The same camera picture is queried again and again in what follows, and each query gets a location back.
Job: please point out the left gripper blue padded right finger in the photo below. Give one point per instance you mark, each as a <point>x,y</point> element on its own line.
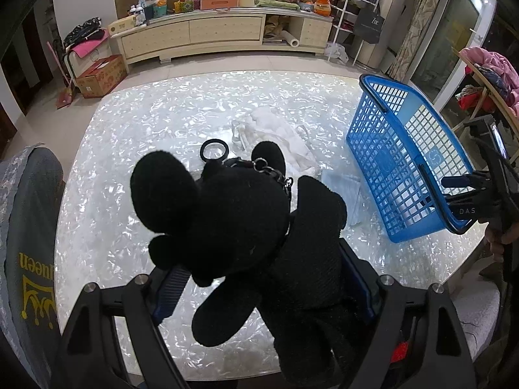
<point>364,278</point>

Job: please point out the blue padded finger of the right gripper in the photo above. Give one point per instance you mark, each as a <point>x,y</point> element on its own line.
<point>476,180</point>

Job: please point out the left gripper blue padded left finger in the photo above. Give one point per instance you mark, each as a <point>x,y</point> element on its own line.
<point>167,287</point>

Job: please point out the blue plastic laundry basket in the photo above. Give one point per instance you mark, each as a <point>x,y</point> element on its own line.
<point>404,149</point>

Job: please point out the black plush toy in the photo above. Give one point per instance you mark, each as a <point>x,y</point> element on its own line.
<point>236,232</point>

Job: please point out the white cloth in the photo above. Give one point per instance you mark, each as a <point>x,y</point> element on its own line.
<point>266,124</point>

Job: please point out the wooden side table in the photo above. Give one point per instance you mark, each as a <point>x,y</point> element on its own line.
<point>487,96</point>

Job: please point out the pink clothes pile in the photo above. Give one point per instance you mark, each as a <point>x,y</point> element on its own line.
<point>500,65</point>

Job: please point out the black shopping bag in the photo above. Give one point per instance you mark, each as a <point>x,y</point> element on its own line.
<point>369,25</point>

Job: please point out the grey chair with yellow print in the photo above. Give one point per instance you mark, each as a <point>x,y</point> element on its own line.
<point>31,194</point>

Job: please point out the white metal shelf rack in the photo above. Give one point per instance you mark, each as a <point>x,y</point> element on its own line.
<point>344,14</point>

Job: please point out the beige patterned curtain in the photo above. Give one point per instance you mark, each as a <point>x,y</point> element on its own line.
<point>424,10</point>

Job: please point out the white paper roll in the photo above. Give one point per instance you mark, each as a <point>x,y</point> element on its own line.
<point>290,39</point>

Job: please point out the orange snack bag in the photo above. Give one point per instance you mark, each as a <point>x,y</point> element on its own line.
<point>322,8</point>

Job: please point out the cardboard box on floor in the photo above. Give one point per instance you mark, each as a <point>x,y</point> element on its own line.
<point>102,77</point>

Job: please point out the cream TV cabinet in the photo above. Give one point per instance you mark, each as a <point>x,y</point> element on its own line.
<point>223,31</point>

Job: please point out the black floral bag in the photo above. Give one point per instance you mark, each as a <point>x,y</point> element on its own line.
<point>82,32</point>

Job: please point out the pink storage box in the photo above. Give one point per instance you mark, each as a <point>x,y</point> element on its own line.
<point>218,4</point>

